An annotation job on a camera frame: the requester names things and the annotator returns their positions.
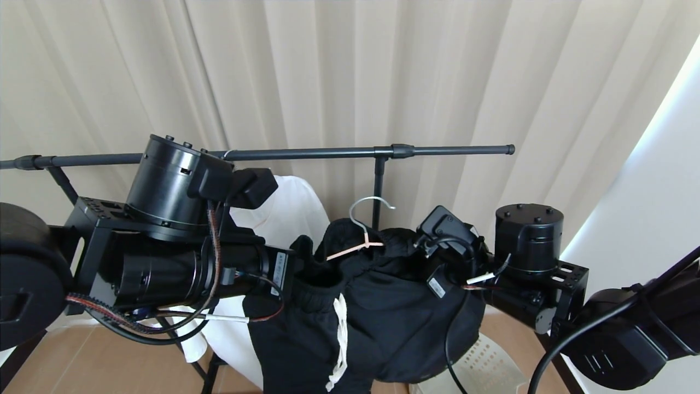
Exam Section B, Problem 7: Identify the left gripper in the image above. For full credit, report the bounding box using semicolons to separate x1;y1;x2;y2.
114;242;297;311

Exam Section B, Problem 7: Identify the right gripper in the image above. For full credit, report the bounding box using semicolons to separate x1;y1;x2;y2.
425;256;554;333

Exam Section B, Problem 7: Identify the black garment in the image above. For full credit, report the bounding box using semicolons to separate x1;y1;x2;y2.
242;217;487;394

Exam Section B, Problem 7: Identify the white printed t-shirt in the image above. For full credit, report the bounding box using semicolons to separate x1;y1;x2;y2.
183;175;332;390

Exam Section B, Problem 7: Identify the white laundry basket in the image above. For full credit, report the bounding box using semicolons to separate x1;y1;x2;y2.
409;333;530;394

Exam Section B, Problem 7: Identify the black clothes rack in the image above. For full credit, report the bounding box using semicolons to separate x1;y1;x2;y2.
0;144;516;394

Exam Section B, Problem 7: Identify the beige curtain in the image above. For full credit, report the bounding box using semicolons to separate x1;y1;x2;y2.
0;0;700;334

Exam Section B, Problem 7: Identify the black cable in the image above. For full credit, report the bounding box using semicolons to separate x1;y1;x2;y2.
85;298;219;346
444;246;700;394

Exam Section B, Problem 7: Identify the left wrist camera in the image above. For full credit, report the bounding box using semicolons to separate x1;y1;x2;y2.
227;167;279;210

